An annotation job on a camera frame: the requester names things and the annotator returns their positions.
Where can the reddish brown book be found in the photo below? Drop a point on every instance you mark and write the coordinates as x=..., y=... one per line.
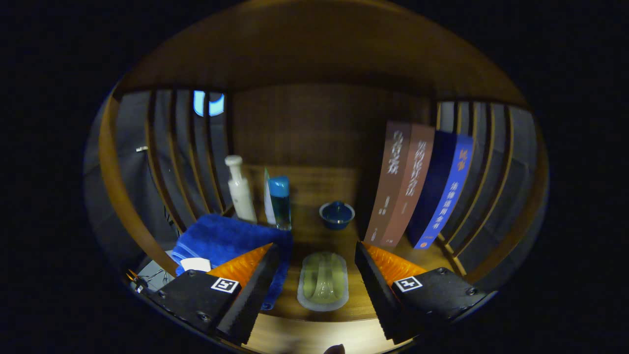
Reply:
x=413, y=196

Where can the pale green soap with tray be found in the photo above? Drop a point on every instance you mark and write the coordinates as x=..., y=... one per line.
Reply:
x=323, y=282

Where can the dark blue lidded teacup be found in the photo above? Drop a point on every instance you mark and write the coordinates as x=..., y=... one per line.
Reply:
x=337, y=216

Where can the white pump bottle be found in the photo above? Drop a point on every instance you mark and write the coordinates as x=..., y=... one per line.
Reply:
x=242, y=196

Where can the folded blue towel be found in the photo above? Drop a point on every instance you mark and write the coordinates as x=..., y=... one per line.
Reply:
x=226, y=236

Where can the dark brown book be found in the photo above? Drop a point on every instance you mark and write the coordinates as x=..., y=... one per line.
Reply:
x=390, y=187

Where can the white tube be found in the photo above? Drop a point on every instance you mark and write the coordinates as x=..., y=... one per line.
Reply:
x=268, y=201

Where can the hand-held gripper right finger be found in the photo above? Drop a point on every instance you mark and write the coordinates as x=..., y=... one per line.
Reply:
x=378, y=287

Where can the wooden countertop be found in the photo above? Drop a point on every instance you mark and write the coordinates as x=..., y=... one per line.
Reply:
x=314, y=231

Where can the wooden drawer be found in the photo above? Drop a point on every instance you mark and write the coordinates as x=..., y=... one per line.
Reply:
x=304, y=337

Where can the wooden cabinet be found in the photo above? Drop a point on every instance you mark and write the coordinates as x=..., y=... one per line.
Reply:
x=304, y=49

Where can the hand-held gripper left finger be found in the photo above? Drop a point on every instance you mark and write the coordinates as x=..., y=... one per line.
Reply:
x=255, y=287

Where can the blue book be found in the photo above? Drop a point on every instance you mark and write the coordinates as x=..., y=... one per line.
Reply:
x=452, y=196

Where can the teal bottle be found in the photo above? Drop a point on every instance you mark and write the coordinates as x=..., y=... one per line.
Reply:
x=280, y=201

